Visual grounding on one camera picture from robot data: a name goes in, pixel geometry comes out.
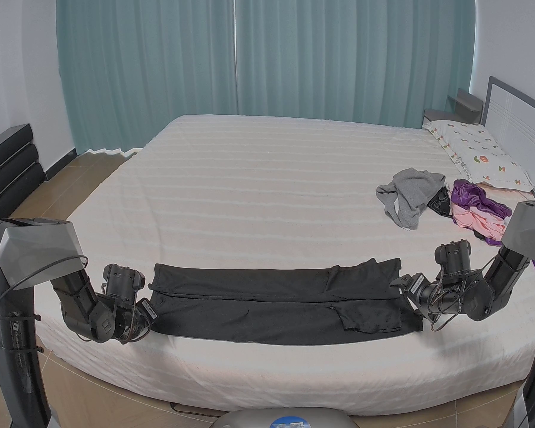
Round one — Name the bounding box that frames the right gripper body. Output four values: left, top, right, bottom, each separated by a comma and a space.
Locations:
399, 274, 436, 318

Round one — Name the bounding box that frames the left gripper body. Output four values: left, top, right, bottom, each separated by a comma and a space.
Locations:
124, 297, 159, 343

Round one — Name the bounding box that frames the black T-shirt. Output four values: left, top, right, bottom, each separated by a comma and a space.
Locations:
148, 258, 424, 346

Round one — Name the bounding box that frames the black lace garment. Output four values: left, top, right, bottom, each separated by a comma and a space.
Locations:
427, 187, 453, 217

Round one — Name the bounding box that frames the pink garment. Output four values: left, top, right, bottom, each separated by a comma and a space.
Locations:
452, 206, 506, 240

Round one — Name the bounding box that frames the grey garment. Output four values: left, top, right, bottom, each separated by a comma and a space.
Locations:
375, 168, 447, 231

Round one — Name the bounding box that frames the purple garment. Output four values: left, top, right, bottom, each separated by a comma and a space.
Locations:
450, 179, 535, 291

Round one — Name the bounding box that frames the white printed pillow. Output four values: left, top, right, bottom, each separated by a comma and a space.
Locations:
422, 120, 535, 193

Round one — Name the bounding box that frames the bed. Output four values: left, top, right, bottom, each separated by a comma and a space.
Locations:
36, 76, 535, 416

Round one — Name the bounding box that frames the grey bedside table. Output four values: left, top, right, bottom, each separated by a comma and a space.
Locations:
424, 88, 483, 127

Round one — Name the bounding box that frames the black chest of drawers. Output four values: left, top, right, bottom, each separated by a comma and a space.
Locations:
0, 123, 45, 215

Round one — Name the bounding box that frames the blue-green curtain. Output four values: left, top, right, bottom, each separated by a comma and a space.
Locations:
234, 0, 477, 128
56, 0, 239, 154

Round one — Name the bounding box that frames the black cable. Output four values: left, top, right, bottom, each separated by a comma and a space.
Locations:
430, 314, 458, 333
169, 402, 224, 418

